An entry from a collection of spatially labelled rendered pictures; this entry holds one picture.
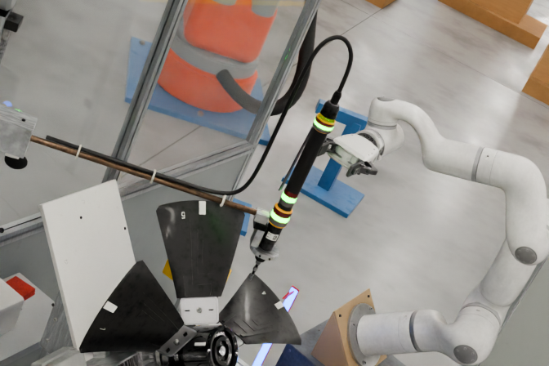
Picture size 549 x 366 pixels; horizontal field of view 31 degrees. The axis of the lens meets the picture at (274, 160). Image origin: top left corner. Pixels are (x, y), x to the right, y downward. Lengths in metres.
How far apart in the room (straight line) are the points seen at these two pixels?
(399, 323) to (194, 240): 0.77
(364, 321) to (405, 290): 2.48
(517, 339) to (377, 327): 1.31
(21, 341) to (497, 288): 1.25
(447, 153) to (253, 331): 0.65
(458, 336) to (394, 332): 0.23
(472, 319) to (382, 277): 2.68
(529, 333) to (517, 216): 1.66
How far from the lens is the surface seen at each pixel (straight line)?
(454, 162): 2.45
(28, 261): 2.98
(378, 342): 2.88
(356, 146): 2.38
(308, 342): 2.98
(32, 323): 2.75
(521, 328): 4.07
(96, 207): 2.41
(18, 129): 2.13
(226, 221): 2.37
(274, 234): 2.22
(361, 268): 5.37
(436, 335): 2.77
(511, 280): 2.61
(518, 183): 2.43
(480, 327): 2.72
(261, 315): 2.52
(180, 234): 2.33
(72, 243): 2.34
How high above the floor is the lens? 2.60
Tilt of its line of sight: 26 degrees down
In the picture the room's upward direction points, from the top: 24 degrees clockwise
